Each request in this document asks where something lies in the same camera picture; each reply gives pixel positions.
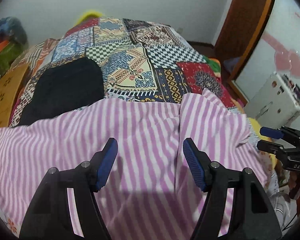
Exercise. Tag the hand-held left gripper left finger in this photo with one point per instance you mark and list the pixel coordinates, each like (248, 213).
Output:
(107, 165)

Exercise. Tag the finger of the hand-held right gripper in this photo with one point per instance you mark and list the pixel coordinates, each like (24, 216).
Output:
(270, 132)
(270, 147)

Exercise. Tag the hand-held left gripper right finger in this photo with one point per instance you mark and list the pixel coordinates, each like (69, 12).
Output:
(193, 165)

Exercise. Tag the pink striped pants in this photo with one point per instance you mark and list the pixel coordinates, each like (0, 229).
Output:
(145, 125)

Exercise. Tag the black cloth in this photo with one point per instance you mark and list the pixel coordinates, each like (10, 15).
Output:
(65, 87)

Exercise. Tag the white wardrobe door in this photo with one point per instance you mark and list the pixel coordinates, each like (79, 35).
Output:
(277, 25)

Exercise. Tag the patchwork printed blanket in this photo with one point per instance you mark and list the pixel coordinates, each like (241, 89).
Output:
(145, 62)

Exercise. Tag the wooden door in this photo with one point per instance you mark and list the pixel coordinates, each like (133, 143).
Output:
(242, 17)

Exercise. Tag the orange floral bedsheet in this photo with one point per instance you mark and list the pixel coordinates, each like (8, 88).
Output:
(37, 52)

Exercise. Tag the pile of clothes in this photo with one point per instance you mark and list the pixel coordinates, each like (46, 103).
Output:
(7, 30)

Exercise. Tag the wooden bed frame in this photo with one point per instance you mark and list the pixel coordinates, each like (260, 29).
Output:
(237, 95)

